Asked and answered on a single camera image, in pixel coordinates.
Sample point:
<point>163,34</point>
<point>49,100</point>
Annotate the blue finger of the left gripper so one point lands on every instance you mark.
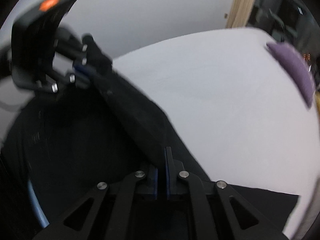
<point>95,56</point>
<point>85,73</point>

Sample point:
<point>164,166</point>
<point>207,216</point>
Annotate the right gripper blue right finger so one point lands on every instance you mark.
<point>172,169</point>

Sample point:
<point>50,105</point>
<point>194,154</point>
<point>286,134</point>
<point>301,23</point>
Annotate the left beige curtain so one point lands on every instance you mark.
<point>239,13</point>

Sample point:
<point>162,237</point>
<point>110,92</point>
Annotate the black denim pants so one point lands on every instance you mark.
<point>79,166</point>

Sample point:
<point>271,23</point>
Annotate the dark glass window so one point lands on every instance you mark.
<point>290,21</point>

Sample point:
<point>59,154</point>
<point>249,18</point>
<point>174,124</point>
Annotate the white bed mattress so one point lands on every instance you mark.
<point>237,111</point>

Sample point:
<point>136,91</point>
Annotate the purple cushion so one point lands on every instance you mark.
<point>294,64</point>

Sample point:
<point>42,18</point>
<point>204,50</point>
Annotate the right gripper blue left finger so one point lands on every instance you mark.
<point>155,183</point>

